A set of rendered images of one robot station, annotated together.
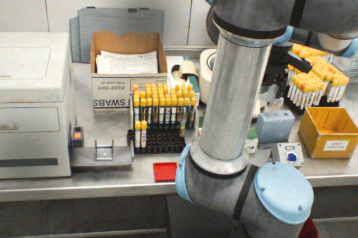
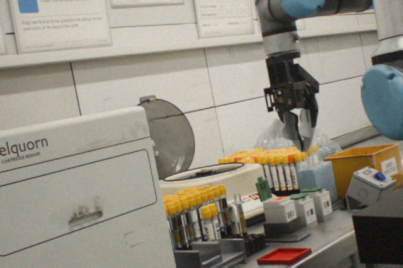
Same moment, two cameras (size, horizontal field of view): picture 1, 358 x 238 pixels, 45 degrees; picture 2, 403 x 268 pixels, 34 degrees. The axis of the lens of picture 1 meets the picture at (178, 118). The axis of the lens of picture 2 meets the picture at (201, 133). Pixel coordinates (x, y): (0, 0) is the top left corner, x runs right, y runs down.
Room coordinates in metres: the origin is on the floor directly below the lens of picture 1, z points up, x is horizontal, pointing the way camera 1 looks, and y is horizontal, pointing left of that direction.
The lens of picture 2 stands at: (0.05, 0.79, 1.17)
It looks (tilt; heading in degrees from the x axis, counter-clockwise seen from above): 3 degrees down; 322
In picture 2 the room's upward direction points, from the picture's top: 11 degrees counter-clockwise
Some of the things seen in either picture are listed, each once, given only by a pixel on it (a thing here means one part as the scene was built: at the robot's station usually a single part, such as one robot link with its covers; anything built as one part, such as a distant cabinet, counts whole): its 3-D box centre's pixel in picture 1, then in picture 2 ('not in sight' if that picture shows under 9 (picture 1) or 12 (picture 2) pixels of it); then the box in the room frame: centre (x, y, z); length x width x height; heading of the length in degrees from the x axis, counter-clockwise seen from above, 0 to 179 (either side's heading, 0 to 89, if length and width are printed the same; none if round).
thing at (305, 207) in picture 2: not in sight; (300, 212); (0.98, -0.15, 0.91); 0.05 x 0.04 x 0.07; 11
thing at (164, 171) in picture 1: (166, 171); (284, 255); (0.87, 0.02, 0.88); 0.07 x 0.07 x 0.01; 11
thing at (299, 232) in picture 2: not in sight; (283, 229); (0.97, -0.08, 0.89); 0.09 x 0.05 x 0.04; 13
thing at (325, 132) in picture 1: (328, 132); (364, 171); (1.06, -0.47, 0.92); 0.13 x 0.13 x 0.10; 8
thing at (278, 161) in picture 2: (293, 91); (281, 177); (1.26, -0.39, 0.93); 0.02 x 0.02 x 0.11
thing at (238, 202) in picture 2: (182, 129); (241, 219); (1.00, -0.01, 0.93); 0.01 x 0.01 x 0.10; 11
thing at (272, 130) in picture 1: (273, 128); (318, 187); (1.05, -0.29, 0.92); 0.10 x 0.07 x 0.10; 107
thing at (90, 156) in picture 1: (96, 153); (188, 267); (0.87, 0.22, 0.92); 0.21 x 0.07 x 0.05; 101
